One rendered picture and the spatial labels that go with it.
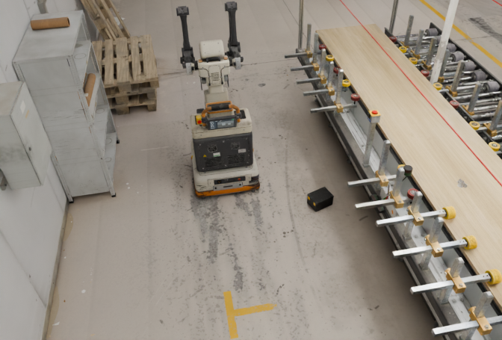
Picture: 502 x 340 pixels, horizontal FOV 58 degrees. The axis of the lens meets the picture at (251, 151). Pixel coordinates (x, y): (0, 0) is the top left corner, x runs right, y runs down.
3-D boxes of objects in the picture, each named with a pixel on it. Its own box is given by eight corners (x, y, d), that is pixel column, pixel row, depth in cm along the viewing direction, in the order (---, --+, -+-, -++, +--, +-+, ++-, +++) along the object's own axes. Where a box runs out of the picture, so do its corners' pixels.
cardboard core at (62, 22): (29, 22, 382) (66, 19, 385) (31, 19, 388) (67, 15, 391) (33, 31, 387) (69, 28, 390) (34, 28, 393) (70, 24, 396)
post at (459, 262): (438, 310, 278) (459, 262, 248) (435, 305, 281) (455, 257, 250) (444, 309, 279) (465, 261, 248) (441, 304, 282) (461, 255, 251)
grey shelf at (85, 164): (69, 203, 446) (11, 61, 347) (79, 146, 514) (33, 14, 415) (116, 196, 451) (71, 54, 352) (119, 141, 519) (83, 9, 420)
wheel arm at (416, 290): (412, 295, 253) (413, 291, 251) (409, 290, 256) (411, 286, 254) (495, 280, 259) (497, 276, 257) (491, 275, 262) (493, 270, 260)
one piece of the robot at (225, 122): (242, 129, 408) (242, 116, 387) (202, 134, 404) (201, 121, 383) (240, 118, 412) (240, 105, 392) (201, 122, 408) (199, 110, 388)
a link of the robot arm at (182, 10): (176, 9, 390) (187, 8, 392) (175, 6, 402) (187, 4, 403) (182, 60, 412) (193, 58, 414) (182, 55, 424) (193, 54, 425)
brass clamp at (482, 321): (479, 335, 235) (482, 330, 232) (465, 312, 245) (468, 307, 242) (491, 333, 236) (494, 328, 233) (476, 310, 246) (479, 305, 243)
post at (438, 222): (421, 270, 294) (438, 220, 263) (418, 266, 296) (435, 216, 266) (426, 270, 294) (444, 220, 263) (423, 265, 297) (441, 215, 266)
